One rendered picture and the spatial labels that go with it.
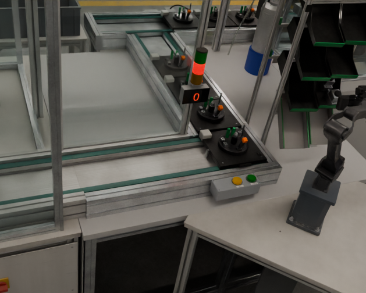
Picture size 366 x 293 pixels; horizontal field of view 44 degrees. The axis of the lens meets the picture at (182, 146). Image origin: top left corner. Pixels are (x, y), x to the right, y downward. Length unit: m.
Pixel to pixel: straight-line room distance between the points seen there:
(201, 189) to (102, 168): 0.43
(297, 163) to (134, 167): 0.83
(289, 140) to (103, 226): 0.95
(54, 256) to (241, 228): 0.76
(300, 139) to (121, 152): 0.84
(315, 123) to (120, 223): 1.06
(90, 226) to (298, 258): 0.83
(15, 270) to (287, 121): 1.34
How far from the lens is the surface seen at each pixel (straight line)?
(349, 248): 2.05
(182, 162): 2.07
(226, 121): 2.29
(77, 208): 1.83
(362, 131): 3.53
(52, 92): 1.41
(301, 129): 2.24
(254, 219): 1.99
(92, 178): 1.95
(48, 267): 1.95
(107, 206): 1.84
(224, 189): 1.92
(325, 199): 1.90
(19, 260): 1.88
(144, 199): 1.88
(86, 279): 2.06
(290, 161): 2.34
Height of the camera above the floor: 2.26
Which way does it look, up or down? 39 degrees down
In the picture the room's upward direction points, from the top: 11 degrees clockwise
